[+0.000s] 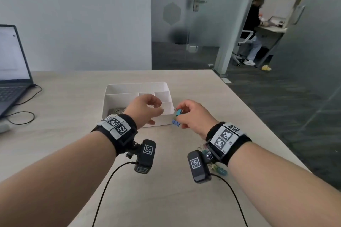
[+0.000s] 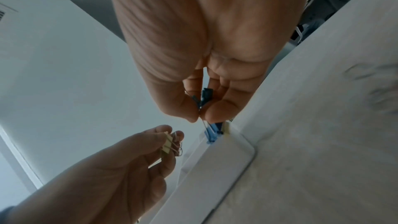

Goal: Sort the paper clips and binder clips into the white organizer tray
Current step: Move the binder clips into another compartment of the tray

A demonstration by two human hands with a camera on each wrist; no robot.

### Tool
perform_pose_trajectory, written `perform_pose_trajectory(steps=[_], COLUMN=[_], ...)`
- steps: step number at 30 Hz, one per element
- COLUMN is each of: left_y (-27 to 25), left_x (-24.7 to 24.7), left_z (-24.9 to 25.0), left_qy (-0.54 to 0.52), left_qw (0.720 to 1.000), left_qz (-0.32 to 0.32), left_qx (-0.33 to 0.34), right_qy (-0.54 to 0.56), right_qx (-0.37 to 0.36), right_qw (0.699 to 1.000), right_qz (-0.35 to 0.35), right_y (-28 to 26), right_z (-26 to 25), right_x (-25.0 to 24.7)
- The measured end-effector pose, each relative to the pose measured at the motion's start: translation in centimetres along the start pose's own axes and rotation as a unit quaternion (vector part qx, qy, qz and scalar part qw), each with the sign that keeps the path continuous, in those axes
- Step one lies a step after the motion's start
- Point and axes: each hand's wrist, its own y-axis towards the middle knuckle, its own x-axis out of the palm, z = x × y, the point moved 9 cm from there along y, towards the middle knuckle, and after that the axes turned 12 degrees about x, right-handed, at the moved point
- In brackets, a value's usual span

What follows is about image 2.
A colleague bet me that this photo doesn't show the person's left hand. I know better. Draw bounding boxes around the person's left hand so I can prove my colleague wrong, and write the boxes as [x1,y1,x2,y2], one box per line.
[0,124,184,224]

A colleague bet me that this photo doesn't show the person's right hand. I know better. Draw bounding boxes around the person's right hand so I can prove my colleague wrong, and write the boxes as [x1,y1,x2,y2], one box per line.
[105,0,313,123]

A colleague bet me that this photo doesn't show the teal binder clip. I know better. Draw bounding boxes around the teal binder clip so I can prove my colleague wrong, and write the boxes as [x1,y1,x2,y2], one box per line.
[184,88,216,110]

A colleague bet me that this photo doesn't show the yellow binder clip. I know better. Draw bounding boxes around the yellow binder clip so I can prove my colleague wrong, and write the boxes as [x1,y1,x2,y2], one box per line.
[159,130,184,158]

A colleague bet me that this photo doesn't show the blue binder clip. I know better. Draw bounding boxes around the blue binder clip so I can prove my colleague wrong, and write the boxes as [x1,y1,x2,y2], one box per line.
[200,121,226,145]

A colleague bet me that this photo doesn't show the white compartment organizer tray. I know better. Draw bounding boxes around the white compartment organizer tray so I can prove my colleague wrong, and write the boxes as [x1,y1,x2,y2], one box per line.
[136,119,257,224]

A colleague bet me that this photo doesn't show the ceiling air vent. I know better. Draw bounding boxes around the ceiling air vent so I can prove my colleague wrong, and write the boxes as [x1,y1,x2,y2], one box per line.
[0,2,18,22]

